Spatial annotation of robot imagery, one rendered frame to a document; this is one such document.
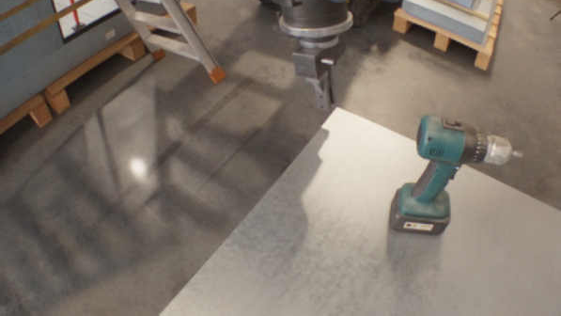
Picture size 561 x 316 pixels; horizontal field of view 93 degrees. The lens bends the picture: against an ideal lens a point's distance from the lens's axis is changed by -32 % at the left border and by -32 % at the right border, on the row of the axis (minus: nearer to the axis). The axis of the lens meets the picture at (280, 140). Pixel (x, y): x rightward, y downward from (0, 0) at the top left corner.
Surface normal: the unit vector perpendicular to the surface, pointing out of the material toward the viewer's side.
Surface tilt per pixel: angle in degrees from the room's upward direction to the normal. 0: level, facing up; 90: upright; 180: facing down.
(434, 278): 0
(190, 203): 0
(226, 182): 0
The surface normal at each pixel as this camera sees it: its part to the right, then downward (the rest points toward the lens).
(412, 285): 0.01, -0.71
